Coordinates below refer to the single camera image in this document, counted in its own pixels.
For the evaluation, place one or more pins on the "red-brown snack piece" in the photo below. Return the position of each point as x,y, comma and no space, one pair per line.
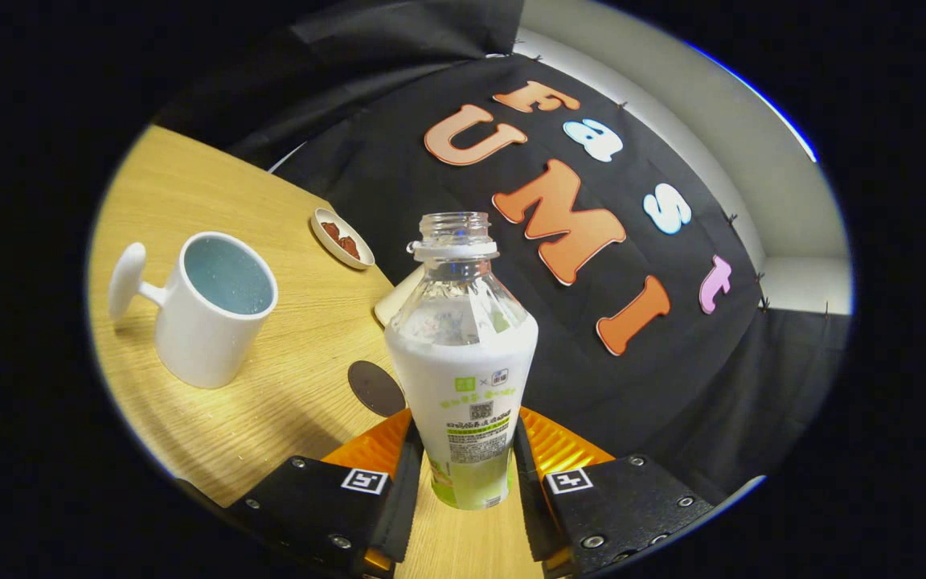
349,248
330,232

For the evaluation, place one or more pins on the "dark brown round coaster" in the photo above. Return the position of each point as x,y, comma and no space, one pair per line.
373,388

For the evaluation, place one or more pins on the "white oval plate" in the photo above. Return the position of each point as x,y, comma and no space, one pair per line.
333,249

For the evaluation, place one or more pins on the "wooden table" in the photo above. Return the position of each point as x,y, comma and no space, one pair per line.
270,418

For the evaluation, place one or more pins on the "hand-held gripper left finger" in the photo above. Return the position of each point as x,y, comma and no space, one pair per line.
314,503

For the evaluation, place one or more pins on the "white cup with blue inside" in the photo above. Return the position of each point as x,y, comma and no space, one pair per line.
198,338

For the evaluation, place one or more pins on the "black backdrop cloth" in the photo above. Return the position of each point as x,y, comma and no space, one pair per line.
399,161

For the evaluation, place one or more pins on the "clear juice bottle white label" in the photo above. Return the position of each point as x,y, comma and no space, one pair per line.
463,378

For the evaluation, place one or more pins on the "white toaster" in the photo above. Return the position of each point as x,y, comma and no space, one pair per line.
395,304

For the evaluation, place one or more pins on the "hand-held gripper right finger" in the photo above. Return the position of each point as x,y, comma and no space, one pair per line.
624,507

